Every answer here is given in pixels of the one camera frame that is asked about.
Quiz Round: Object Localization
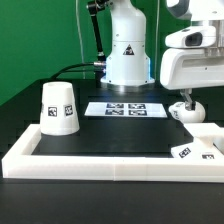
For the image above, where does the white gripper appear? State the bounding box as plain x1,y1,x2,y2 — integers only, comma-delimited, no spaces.
160,48,224,111

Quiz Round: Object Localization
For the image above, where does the white lamp bulb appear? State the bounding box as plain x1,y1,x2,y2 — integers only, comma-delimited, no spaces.
168,102,205,124

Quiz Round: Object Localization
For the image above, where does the white lamp base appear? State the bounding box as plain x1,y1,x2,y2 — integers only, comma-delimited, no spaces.
171,123,224,160

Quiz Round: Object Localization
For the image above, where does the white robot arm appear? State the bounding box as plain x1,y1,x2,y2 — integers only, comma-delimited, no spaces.
101,0,224,111

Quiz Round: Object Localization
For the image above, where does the white lamp shade cone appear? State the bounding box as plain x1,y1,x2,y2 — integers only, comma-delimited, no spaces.
40,81,79,136

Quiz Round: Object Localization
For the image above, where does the white marker tag sheet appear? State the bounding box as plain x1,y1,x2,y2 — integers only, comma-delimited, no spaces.
85,102,167,118

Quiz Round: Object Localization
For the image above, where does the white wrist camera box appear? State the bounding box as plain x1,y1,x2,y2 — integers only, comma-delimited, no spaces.
165,26,216,48

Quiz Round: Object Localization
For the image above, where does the black thick cable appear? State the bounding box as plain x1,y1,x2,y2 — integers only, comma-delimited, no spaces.
49,62,108,82

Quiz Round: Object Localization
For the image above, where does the thin white cable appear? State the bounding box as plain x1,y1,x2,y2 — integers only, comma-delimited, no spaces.
75,0,86,80

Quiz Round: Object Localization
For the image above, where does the white U-shaped frame wall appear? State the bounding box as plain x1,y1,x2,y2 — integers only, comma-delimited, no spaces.
2,124,224,183

